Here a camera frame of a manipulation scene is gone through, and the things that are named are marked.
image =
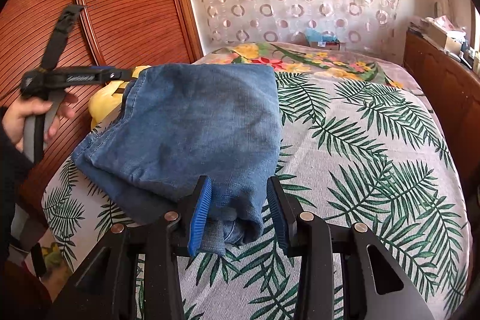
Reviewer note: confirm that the cardboard box on cabinet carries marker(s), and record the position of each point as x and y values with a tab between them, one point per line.
445	34

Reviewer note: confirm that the floral print bedspread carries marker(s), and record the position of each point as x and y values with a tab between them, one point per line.
319	61

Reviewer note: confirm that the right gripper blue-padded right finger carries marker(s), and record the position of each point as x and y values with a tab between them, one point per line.
303	234

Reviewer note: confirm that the blue item at bed head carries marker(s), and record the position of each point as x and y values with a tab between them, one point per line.
323	40

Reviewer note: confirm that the blue denim jeans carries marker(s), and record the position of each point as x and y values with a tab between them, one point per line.
179	122

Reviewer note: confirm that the yellow plush toy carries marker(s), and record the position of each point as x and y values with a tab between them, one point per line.
105	104

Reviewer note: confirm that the person's left hand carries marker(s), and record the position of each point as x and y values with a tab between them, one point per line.
13	121

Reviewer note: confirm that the long wooden side cabinet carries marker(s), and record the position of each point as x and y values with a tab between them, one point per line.
453	92

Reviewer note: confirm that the palm leaf print blanket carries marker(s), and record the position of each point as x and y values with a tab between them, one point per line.
351	151

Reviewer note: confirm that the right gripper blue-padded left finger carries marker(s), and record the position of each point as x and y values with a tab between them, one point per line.
177	234

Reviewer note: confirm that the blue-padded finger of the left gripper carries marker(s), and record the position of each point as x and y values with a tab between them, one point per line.
108	74

